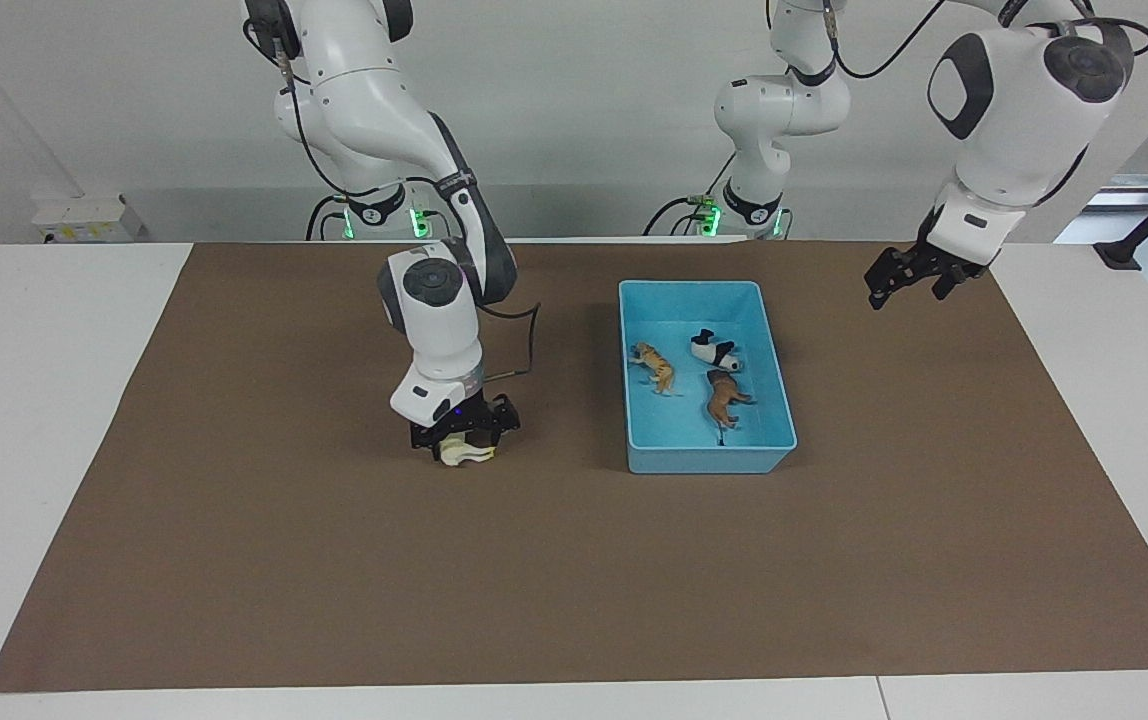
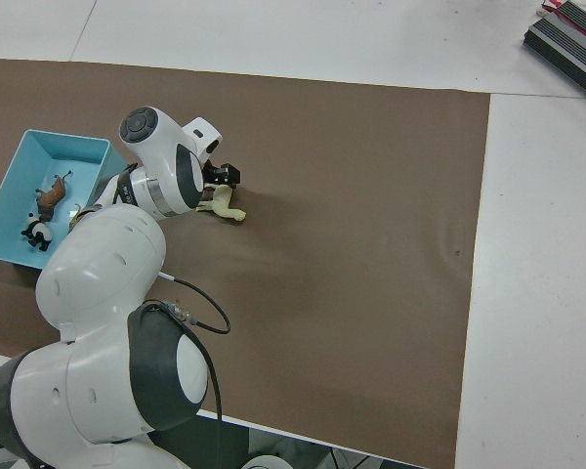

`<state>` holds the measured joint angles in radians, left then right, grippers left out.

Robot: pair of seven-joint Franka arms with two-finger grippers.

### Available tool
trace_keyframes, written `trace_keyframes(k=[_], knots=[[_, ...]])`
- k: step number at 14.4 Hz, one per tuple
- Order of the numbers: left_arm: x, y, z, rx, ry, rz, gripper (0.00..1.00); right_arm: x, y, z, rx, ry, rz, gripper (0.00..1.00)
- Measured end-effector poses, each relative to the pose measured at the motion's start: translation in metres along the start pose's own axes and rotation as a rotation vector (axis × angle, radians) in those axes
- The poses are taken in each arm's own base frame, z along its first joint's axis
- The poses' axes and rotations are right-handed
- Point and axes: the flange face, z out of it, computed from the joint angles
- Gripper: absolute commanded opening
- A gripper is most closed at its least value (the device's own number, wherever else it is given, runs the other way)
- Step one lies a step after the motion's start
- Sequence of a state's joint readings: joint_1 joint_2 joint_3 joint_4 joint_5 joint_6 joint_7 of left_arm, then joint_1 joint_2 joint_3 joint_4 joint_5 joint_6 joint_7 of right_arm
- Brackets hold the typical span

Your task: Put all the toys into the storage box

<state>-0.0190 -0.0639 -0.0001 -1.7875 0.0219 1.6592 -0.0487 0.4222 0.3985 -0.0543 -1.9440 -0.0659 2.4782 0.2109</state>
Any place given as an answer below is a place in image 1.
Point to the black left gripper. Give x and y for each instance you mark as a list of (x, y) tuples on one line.
[(939, 262)]

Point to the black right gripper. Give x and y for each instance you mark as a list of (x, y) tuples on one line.
[(469, 415)]

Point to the cream horse toy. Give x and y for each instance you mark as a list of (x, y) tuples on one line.
[(464, 453)]

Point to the orange tiger toy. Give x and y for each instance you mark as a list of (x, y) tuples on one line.
[(656, 368)]

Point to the black and white panda toy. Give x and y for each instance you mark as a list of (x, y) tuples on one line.
[(716, 350)]

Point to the brown lion toy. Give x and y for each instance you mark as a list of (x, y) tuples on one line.
[(724, 398)]

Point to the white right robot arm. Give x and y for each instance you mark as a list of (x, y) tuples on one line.
[(374, 110)]

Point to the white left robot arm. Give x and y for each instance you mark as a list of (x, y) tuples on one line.
[(1004, 120)]

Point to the light blue storage box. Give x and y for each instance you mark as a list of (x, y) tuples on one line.
[(674, 430)]

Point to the brown table mat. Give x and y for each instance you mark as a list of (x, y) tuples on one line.
[(534, 580)]

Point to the white wall socket box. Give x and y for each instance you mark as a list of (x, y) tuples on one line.
[(84, 222)]

